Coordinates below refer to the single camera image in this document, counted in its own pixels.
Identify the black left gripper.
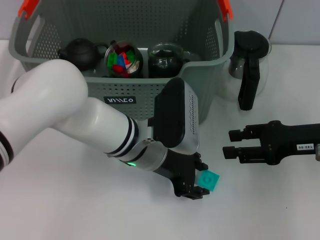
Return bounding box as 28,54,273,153
152,149,211,200

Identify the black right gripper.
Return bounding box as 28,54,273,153
222,120,320,166

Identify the teal square plate brick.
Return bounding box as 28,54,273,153
197,169,221,192

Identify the glass teacup black sleeve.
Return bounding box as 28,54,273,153
147,42,193,66
147,56,183,79

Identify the glass jar with bricks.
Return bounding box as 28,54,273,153
104,39,145,79

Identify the grey perforated storage basket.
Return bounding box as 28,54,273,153
8,0,236,130

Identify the glass coffee pot black lid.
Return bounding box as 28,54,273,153
219,29,272,112

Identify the black clay teapot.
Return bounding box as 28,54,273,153
57,37,110,71

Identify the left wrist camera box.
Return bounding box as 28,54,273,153
147,77,201,154

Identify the orange basket handle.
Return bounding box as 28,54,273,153
17,0,235,22

